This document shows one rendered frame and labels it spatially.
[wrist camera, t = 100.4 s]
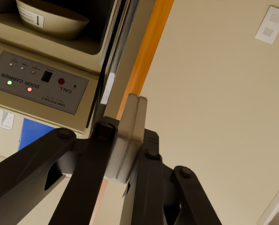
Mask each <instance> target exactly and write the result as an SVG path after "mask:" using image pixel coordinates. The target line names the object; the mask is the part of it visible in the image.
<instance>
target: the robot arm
mask: <svg viewBox="0 0 279 225"><path fill-rule="evenodd" d="M147 101H148V100H147V98H145V97H143V96H140V97H138V96H137V94H134V93H130V94H128V97H127V100H126V103H125V106H124V109H123V112H122V115H121V118H120V120H117V119H114V118H111V117H108V116H104V117H102V118H101V120H100V121H97V122H96V123H95V125H94V128H93V131H92V135H91V137H90V138H87V139H79V138H77V136H76V134H75V133H74V132H73V131H72V130H70V129H67V128H55V129H53V130H51V131H50V132H48V133H46V134H45V135H43V136H42V137H40V138H39V139H37V140H35V141H33V142H32V143H30V144H29V145H27V146H26V147H24V148H22V149H21V150H19V151H17V152H16V153H14V154H12V155H11V156H9V157H8V158H6V159H5V160H3V161H1V162H0V225H17V224H18V223H19V222H20V221H21V220H22V219H23V218H24V217H25V216H26V215H27V214H28V213H29V212H30V211H31V210H32V209H34V208H35V207H36V206H37V205H38V204H39V203H40V202H41V201H42V200H43V199H44V198H45V197H46V196H47V195H48V194H49V193H50V192H51V191H52V190H53V189H54V188H55V187H56V186H57V185H58V184H59V183H60V182H61V181H63V180H64V178H65V177H66V175H72V176H71V178H70V180H69V182H68V184H67V187H66V189H65V191H64V193H63V195H62V197H61V199H60V201H59V203H58V205H57V207H56V209H55V211H54V213H53V215H52V217H51V219H50V221H49V224H48V225H89V224H90V220H91V217H92V214H93V210H94V207H95V204H96V200H97V197H98V194H99V191H100V187H101V184H102V181H103V178H104V179H107V180H110V181H112V180H116V183H120V184H123V185H125V184H127V186H126V189H125V192H124V194H123V197H122V198H124V203H123V208H122V213H121V220H120V225H222V223H221V221H220V219H219V218H218V216H217V214H216V212H215V210H214V208H213V206H212V204H211V202H210V201H209V199H208V197H207V195H206V193H205V191H204V189H203V187H202V185H201V184H200V182H199V180H198V178H197V176H196V174H195V173H194V172H193V171H192V170H191V169H190V168H187V167H184V166H175V168H174V169H171V168H170V167H168V166H166V165H165V164H164V163H163V162H162V156H161V155H160V154H159V136H158V134H157V133H156V132H155V131H152V130H149V129H145V121H146V110H147ZM128 180H129V181H128ZM127 182H128V183H127Z"/></svg>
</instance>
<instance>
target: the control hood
mask: <svg viewBox="0 0 279 225"><path fill-rule="evenodd" d="M3 51H7V52H9V53H12V54H15V55H18V56H21V57H24V58H27V59H30V60H33V61H36V62H38V63H41V64H44V65H47V66H50V67H53V68H56V69H59V70H61V71H64V72H67V73H70V74H73V75H76V76H79V77H82V78H84V79H88V80H89V81H88V84H87V86H86V89H85V91H84V94H83V96H82V99H81V101H80V104H79V106H78V108H77V111H76V113H75V115H73V114H70V113H67V112H64V111H61V110H58V109H55V108H52V107H49V106H46V105H43V104H40V103H37V102H34V101H31V100H28V99H25V98H22V97H19V96H16V95H13V94H10V93H7V92H4V91H1V90H0V110H2V111H5V112H8V113H12V114H15V115H18V116H21V117H24V118H27V119H30V120H33V121H36V122H39V123H42V124H45V125H48V126H51V127H54V128H67V129H70V130H72V131H73V132H74V133H75V134H76V135H78V136H81V137H82V136H84V135H85V133H86V131H87V128H86V125H87V121H88V117H89V113H90V110H91V106H92V102H93V99H94V95H95V92H96V87H97V84H98V80H99V76H97V75H94V74H91V73H88V72H85V71H83V70H80V69H77V68H74V67H71V66H68V65H65V64H63V63H60V62H57V61H54V60H51V59H48V58H45V57H42V56H40V55H37V54H34V53H31V52H28V51H25V50H22V49H19V48H16V47H13V46H11V45H8V44H5V43H2V42H0V55H1V53H2V52H3Z"/></svg>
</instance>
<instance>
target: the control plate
mask: <svg viewBox="0 0 279 225"><path fill-rule="evenodd" d="M11 63H12V64H13V65H14V66H13V67H10V66H9V65H10V64H11ZM21 67H23V68H25V70H24V71H21V70H20V69H21ZM32 71H35V72H36V74H35V75H32V74H31V73H32ZM45 71H48V72H51V73H52V76H51V78H50V80H49V82H45V81H42V80H41V79H42V77H43V75H44V73H45ZM60 78H62V79H64V80H65V83H64V84H62V85H61V84H59V83H58V80H59V79H60ZM9 80H11V81H12V84H11V85H8V84H7V82H8V81H9ZM88 81H89V80H88V79H84V78H82V77H79V76H76V75H73V74H70V73H67V72H64V71H61V70H59V69H56V68H53V67H50V66H47V65H44V64H41V63H38V62H36V61H33V60H30V59H27V58H24V57H21V56H18V55H15V54H12V53H9V52H7V51H3V52H2V53H1V55H0V90H1V91H4V92H7V93H10V94H13V95H16V96H19V97H22V98H25V99H28V100H31V101H34V102H37V103H40V104H43V105H46V106H49V107H52V108H55V109H58V110H61V111H64V112H67V113H70V114H73V115H75V113H76V111H77V108H78V106H79V104H80V101H81V99H82V96H83V94H84V91H85V89H86V86H87V84H88ZM73 84H76V85H77V88H73V87H72V85H73ZM28 87H31V88H32V91H31V92H28V91H27V88H28Z"/></svg>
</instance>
